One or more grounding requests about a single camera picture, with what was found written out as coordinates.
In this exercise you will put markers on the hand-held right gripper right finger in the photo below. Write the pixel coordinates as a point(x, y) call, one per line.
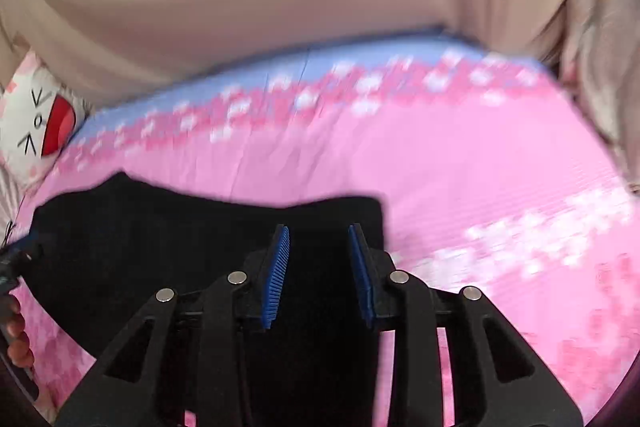
point(361, 277)

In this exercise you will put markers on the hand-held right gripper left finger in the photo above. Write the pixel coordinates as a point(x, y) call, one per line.
point(275, 277)

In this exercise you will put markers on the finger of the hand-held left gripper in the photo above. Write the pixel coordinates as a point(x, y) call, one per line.
point(27, 247)

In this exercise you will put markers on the black pants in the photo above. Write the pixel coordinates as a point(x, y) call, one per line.
point(200, 232)

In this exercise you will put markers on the person's left hand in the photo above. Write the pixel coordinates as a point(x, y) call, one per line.
point(21, 347)

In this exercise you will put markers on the cat face pillow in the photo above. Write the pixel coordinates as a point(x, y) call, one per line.
point(35, 127)

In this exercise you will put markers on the pink floral bed sheet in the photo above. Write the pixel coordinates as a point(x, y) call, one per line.
point(475, 182)

